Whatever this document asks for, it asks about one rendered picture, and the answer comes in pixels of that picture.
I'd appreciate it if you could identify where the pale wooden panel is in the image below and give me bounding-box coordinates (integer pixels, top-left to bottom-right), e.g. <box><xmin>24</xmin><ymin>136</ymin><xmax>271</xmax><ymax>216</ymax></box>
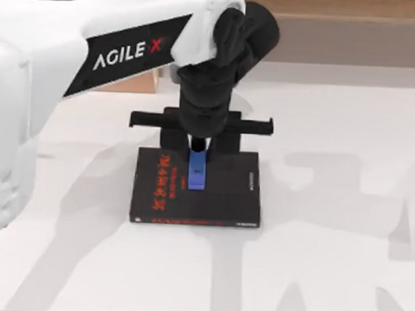
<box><xmin>98</xmin><ymin>65</ymin><xmax>161</xmax><ymax>94</ymax></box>

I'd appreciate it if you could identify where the wooden cupboard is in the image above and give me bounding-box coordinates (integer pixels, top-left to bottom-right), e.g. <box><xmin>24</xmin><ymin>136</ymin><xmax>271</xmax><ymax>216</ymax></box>
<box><xmin>242</xmin><ymin>0</ymin><xmax>415</xmax><ymax>69</ymax></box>

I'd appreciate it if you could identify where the black book with red lettering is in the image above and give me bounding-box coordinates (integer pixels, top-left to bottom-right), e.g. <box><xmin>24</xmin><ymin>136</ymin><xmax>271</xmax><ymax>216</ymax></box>
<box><xmin>128</xmin><ymin>145</ymin><xmax>266</xmax><ymax>229</ymax></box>

